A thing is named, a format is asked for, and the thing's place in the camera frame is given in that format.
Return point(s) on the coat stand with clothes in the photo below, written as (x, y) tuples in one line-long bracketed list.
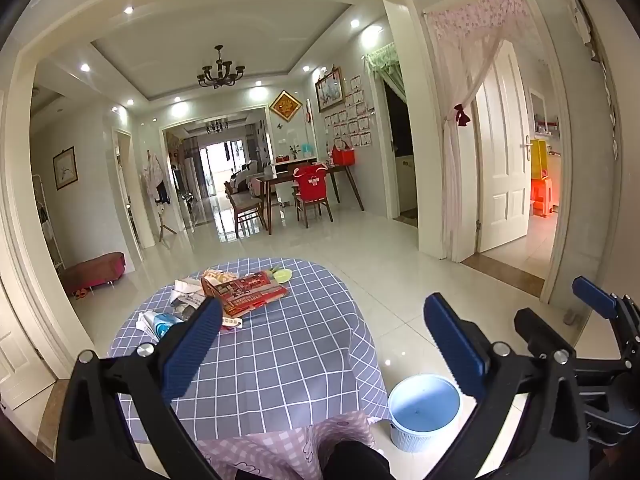
[(156, 177)]

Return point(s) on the pair of red slippers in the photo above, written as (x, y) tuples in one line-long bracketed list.
[(82, 292)]

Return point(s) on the person's dark trouser leg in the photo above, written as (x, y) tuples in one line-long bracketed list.
[(355, 462)]

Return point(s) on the dark red curtain bow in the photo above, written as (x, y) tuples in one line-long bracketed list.
[(461, 115)]

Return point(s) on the pink checked cloth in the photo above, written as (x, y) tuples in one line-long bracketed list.
[(270, 450)]

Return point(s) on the green curtain valance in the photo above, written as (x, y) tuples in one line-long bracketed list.
[(387, 62)]

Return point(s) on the red gold diamond wall ornament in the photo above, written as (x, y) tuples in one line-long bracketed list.
[(285, 106)]

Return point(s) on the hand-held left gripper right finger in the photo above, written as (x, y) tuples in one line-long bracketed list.
[(457, 347)]

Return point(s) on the small framed wall picture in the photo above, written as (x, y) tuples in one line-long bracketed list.
[(65, 168)]

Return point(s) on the orange plastic stool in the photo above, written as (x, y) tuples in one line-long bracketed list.
[(541, 195)]

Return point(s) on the red printed paper carton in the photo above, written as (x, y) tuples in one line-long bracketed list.
[(247, 292)]

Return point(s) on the yellow plastic container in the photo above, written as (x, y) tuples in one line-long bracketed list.
[(538, 157)]

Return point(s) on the maroon upholstered bench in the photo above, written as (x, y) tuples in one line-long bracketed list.
[(95, 267)]

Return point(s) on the recessed ceiling lights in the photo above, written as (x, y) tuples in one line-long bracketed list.
[(128, 10)]

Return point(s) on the pink lace door curtain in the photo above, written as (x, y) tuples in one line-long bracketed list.
[(465, 60)]

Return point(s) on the large framed painting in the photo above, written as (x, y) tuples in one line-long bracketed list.
[(330, 89)]

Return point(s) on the dark wooden dining table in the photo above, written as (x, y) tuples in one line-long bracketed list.
[(280, 180)]

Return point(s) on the green leaf plush toy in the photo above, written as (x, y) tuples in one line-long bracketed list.
[(282, 275)]

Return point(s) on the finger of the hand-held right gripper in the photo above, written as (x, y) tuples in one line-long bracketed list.
[(592, 297), (540, 327)]

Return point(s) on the large black chandelier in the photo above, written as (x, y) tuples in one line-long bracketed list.
[(220, 72)]

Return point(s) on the white panel door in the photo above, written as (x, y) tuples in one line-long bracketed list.
[(502, 170)]

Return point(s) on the group of wall certificates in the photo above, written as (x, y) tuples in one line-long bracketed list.
[(352, 115)]

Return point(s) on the small black chandelier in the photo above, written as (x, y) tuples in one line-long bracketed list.
[(217, 126)]

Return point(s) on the red box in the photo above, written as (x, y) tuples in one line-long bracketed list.
[(344, 155)]

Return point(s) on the light blue plastic bin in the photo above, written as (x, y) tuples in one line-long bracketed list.
[(424, 412)]

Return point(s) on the blue-grey checked tablecloth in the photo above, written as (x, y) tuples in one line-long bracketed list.
[(280, 350)]

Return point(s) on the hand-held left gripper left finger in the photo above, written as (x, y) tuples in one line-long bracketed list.
[(192, 350)]

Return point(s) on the small white red wrapper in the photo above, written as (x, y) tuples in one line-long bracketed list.
[(232, 322)]

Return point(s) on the brown wooden dining chair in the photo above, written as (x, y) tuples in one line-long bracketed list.
[(245, 205)]

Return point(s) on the white crumpled paper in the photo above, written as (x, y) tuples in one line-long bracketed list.
[(186, 290)]

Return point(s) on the chair with red cover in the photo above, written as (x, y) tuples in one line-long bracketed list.
[(311, 185)]

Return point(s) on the blue and white packet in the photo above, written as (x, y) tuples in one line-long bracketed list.
[(160, 324)]

